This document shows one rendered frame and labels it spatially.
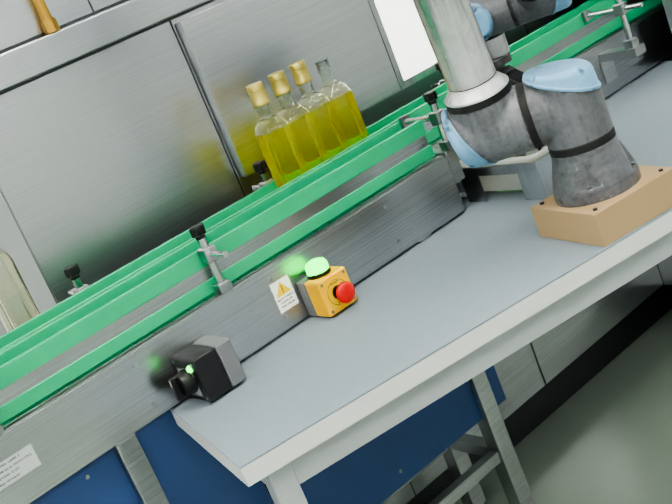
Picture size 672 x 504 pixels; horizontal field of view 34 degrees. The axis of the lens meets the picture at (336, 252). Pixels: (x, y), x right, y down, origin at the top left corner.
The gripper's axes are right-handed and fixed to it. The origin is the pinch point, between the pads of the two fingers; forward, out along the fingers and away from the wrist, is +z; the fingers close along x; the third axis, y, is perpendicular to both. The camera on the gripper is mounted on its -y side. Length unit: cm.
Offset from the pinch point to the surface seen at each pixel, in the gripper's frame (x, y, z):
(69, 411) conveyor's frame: 105, 12, -2
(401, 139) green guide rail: 20.2, 13.1, -12.5
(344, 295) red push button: 54, 2, 4
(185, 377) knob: 87, 6, 2
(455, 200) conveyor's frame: 14.2, 11.2, 4.1
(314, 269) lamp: 55, 7, -2
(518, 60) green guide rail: -27.6, 22.1, -11.8
